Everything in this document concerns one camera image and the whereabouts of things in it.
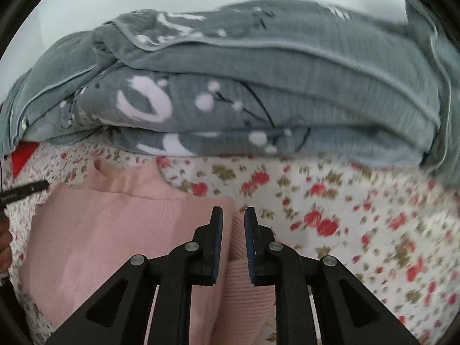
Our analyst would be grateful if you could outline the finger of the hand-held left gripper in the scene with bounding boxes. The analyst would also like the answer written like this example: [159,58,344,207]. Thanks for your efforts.
[0,180,50,204]

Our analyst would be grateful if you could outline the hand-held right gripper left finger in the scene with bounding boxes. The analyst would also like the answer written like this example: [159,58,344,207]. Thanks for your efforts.
[45,206,225,345]

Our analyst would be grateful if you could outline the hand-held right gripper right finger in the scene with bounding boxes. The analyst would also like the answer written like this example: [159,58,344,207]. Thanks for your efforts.
[244,206,426,345]

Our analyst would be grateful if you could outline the pink knit sweater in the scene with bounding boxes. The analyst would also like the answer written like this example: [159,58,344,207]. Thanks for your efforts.
[20,160,277,345]

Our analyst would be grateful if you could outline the person's left hand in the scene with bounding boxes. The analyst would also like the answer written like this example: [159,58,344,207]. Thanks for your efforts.
[0,219,14,281]

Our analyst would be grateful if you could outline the red cloth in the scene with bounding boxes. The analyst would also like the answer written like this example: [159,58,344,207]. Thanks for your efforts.
[9,142,40,178]

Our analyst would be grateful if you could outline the floral bed sheet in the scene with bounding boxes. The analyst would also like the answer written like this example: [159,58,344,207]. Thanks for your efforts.
[0,140,460,345]

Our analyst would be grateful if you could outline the grey floral blanket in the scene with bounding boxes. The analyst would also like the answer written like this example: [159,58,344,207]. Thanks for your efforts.
[0,0,460,187]

